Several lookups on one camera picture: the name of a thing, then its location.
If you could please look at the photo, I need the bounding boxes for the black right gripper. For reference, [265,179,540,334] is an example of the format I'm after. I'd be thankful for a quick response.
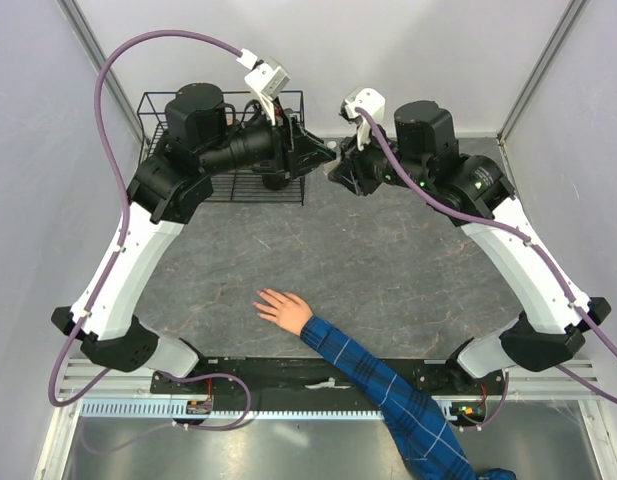
[330,119,431,196]

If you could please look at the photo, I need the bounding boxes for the clear nail polish bottle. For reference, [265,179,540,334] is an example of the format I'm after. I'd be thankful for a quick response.
[323,160,340,182]

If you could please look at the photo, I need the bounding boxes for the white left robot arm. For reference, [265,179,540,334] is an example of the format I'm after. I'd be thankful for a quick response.
[51,83,335,393]

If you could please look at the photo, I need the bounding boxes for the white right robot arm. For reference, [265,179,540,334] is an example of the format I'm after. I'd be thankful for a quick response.
[329,91,611,394]

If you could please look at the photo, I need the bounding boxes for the blue plaid sleeve forearm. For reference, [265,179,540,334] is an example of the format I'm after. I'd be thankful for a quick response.
[300,316,516,480]

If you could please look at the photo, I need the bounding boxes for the person's hand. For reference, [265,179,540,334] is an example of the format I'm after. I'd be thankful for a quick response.
[253,288,313,336]

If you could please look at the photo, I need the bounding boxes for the black mug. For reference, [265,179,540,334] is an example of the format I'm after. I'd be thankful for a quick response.
[259,171,292,191]

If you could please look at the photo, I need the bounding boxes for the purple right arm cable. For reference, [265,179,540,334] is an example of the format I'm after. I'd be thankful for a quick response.
[355,105,617,407]

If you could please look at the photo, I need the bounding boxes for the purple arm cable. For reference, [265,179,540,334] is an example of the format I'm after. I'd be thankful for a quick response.
[355,105,617,407]
[47,29,253,454]

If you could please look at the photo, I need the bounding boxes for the black wire rack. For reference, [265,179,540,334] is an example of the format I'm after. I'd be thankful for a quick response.
[136,90,306,205]

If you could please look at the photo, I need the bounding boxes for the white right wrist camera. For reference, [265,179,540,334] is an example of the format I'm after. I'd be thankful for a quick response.
[339,87,386,151]

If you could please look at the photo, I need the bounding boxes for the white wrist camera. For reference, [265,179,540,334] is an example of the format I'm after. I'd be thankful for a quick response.
[237,49,290,126]
[339,87,386,151]

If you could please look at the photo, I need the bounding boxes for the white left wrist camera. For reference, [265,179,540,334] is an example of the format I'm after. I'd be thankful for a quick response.
[237,49,290,126]

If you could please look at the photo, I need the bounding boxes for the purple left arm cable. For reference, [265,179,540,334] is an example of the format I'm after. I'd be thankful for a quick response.
[47,29,253,454]

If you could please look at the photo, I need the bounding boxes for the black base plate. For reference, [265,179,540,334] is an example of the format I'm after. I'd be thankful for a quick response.
[150,357,505,411]

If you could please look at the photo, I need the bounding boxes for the grey cable duct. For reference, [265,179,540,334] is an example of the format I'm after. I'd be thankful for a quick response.
[80,398,383,421]

